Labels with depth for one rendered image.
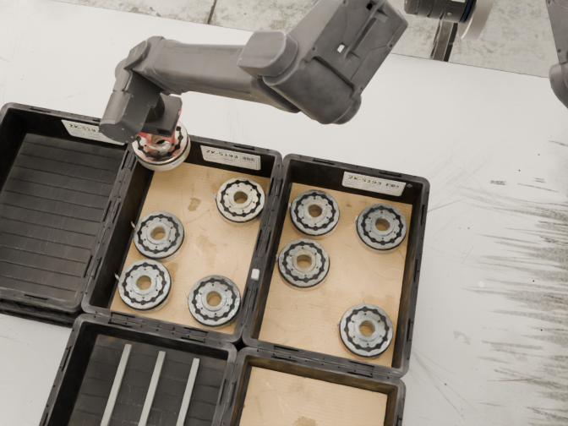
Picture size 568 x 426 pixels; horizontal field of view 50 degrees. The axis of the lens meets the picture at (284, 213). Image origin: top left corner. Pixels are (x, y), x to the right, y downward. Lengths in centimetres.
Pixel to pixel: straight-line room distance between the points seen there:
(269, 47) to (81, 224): 85
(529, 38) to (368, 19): 225
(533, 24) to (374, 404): 202
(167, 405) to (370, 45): 82
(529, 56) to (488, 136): 117
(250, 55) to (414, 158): 99
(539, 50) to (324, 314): 184
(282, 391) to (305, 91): 74
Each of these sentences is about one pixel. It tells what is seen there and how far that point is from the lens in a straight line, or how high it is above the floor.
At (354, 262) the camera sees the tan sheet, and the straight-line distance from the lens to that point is 127.
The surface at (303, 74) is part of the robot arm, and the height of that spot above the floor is 156.
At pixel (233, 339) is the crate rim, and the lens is 112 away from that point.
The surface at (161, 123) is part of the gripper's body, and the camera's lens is 105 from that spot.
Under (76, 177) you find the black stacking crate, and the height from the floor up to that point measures 83.
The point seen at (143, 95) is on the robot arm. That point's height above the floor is 126.
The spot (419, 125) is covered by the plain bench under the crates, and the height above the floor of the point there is 70.
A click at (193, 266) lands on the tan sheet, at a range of 127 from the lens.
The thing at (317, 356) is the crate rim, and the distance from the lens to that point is 111.
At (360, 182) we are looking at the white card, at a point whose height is 89.
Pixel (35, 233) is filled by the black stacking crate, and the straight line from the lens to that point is 138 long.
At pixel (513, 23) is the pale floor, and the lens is 285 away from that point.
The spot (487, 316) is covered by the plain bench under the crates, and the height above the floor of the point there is 70.
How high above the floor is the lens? 202
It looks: 66 degrees down
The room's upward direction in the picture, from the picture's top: 1 degrees clockwise
